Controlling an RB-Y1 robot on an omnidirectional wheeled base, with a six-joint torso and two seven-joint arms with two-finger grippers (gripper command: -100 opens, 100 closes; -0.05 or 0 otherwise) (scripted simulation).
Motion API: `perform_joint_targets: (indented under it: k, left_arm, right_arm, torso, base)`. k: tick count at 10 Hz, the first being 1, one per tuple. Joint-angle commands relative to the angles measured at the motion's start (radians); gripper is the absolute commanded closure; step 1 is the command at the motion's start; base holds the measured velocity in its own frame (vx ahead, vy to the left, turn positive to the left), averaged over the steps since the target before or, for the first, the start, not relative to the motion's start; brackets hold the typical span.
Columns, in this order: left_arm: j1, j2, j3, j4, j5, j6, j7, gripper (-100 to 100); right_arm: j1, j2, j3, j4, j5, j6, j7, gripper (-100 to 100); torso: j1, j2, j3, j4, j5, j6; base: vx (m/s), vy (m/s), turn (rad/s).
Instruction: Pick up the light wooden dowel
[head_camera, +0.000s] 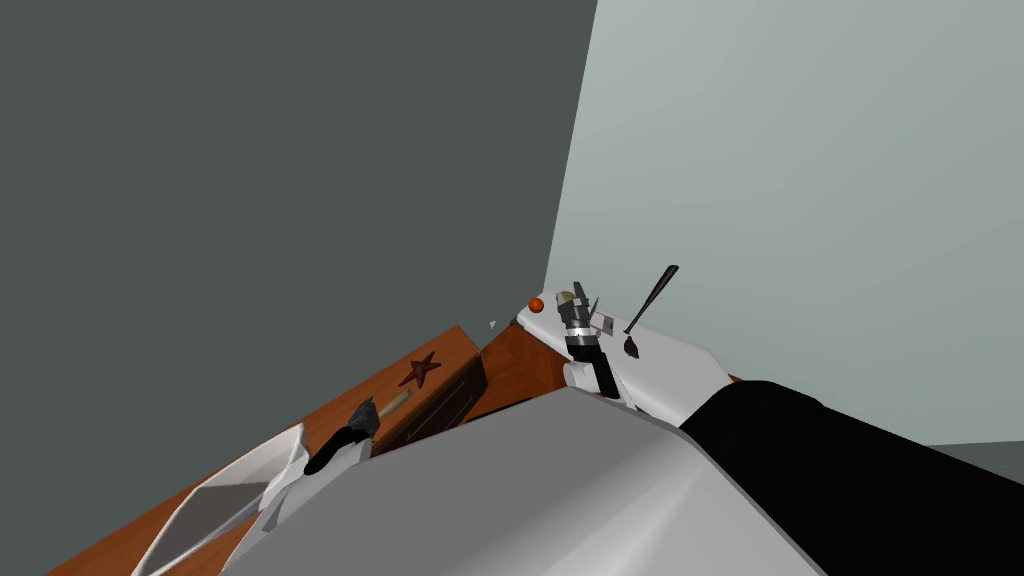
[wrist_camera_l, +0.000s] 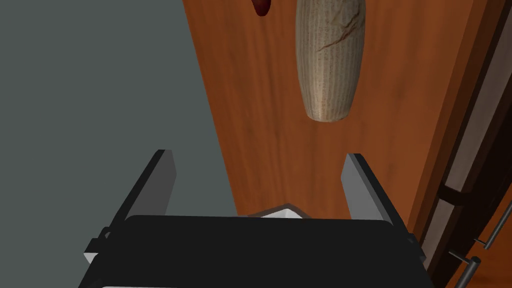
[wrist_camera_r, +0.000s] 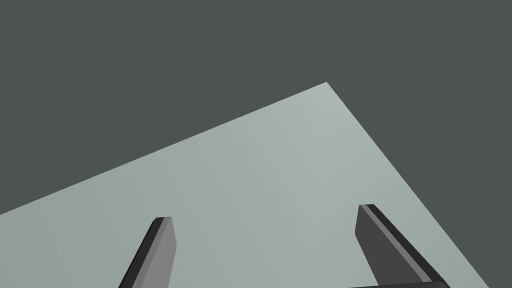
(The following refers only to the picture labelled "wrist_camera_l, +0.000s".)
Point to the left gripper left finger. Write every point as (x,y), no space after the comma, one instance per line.
(154,188)

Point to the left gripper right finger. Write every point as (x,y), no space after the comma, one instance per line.
(366,192)

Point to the white flat object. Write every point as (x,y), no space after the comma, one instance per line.
(282,213)

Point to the beige bread loaf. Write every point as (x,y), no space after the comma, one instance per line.
(330,60)

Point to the dark red fruit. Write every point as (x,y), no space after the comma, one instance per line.
(262,6)

